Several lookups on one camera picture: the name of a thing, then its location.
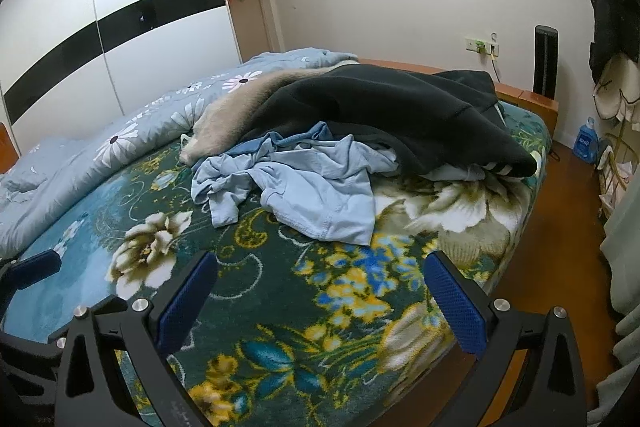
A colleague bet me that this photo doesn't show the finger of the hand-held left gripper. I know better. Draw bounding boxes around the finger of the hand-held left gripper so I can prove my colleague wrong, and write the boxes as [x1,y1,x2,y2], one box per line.
[0,250,62,295]

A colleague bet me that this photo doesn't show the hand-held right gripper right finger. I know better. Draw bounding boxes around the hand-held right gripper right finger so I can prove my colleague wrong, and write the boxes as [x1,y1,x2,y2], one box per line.
[424,250,587,427]

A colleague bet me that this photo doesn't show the light blue shirt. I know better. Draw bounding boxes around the light blue shirt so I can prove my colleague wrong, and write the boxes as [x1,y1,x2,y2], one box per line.
[191,121,401,246]

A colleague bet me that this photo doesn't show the blue detergent bottle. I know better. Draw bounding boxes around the blue detergent bottle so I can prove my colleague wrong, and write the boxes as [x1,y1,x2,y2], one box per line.
[571,117,599,166]

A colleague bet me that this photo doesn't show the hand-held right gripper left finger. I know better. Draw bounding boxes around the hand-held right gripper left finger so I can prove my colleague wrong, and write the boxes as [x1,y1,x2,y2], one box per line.
[57,251,221,427]

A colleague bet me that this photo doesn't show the dark hanging jacket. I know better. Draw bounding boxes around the dark hanging jacket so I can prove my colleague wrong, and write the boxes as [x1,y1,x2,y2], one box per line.
[589,0,640,82]

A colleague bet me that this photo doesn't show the cream hanging hats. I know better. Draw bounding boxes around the cream hanging hats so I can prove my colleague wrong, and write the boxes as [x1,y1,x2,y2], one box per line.
[593,52,640,122]

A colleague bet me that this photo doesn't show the white wardrobe with black stripe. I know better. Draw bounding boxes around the white wardrobe with black stripe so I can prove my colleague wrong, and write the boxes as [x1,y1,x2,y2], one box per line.
[0,0,243,158]

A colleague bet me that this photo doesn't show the gold wire rack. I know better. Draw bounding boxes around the gold wire rack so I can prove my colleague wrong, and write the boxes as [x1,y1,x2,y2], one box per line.
[597,132,632,219]

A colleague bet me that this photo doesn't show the green floral blanket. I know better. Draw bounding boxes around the green floral blanket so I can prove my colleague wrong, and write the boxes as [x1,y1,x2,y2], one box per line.
[0,99,552,427]

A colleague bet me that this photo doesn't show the wall socket with plugs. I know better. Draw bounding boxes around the wall socket with plugs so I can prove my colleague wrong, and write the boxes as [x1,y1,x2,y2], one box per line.
[465,35,500,58]

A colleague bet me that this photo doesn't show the beige fuzzy garment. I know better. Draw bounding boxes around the beige fuzzy garment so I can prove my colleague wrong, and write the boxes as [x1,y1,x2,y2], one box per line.
[180,67,332,166]

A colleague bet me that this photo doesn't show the blue daisy print quilt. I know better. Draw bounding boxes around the blue daisy print quilt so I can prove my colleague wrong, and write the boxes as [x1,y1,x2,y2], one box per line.
[0,48,359,258]

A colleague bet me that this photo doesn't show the wooden headboard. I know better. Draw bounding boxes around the wooden headboard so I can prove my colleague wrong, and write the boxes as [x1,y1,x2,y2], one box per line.
[0,58,560,172]

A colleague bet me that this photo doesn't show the black tower heater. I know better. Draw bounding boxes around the black tower heater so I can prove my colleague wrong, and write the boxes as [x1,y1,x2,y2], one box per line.
[533,25,559,100]

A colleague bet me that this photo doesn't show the wooden door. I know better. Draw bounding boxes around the wooden door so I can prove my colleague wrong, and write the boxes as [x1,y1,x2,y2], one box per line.
[220,0,274,56]

